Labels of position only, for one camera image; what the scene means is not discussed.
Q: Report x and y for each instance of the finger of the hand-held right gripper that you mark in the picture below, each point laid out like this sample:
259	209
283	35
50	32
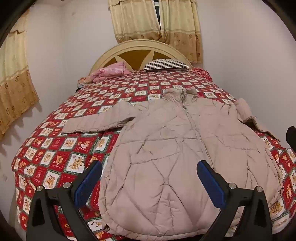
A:
291	136

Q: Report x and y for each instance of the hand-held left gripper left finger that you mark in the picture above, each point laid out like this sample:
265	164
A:
89	183

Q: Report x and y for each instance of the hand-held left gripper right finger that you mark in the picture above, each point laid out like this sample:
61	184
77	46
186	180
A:
211	185

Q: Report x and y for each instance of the beige quilted puffer jacket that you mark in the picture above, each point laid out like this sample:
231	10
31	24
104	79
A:
161	150

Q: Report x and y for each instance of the red checkered printed blanket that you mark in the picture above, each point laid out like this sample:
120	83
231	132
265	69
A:
57	157

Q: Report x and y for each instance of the red patterned cloth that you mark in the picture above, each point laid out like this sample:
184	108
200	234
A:
201	71

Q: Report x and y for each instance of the pink crumpled blanket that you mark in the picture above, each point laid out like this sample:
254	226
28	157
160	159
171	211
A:
108	71

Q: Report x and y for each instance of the cream floral-border curtain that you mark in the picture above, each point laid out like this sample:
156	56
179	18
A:
13	81
134	20
182	27

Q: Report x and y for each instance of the cream wooden headboard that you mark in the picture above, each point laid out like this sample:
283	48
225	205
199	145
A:
108	55

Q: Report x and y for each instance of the striped pillow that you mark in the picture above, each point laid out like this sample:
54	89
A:
166	64

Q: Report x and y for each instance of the dark window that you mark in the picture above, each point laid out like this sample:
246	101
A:
157	14

